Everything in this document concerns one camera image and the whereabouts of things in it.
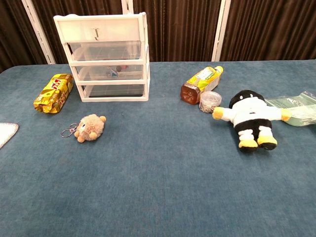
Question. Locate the black white penguin plush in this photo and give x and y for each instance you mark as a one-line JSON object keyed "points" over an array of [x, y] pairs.
{"points": [[249, 114]]}

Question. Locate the blue table cloth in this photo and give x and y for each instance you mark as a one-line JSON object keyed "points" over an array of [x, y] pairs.
{"points": [[158, 177]]}

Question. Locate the clear green zip bag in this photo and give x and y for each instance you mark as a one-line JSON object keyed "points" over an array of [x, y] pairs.
{"points": [[300, 108]]}

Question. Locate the brown plush keychain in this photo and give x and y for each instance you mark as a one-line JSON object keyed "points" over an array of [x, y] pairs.
{"points": [[91, 127]]}

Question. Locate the white plastic drawer unit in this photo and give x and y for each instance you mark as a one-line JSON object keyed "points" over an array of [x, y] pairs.
{"points": [[145, 74]]}

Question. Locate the dark brown curtain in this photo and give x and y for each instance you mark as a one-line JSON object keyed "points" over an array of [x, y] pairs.
{"points": [[182, 29]]}

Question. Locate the small colourful items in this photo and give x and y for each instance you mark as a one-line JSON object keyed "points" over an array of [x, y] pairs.
{"points": [[118, 69]]}

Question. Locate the clear plastic drawer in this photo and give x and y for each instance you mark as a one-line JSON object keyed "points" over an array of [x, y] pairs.
{"points": [[93, 72], [111, 90], [103, 50]]}

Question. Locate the white metal frame post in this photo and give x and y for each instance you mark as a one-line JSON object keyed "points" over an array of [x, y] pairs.
{"points": [[39, 32], [221, 29], [127, 6]]}

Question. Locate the clear round jar of clips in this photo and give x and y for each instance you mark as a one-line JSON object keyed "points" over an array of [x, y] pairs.
{"points": [[209, 101]]}

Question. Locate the white stitched fabric piece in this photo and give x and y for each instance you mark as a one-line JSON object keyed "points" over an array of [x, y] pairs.
{"points": [[6, 132]]}

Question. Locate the yellow snack bag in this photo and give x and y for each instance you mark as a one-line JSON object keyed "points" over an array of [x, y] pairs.
{"points": [[53, 93]]}

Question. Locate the opaque white drawer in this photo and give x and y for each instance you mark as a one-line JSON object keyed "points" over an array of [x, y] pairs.
{"points": [[74, 29]]}

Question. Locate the tea bottle with yellow label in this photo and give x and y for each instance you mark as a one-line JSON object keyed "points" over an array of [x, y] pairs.
{"points": [[202, 82]]}

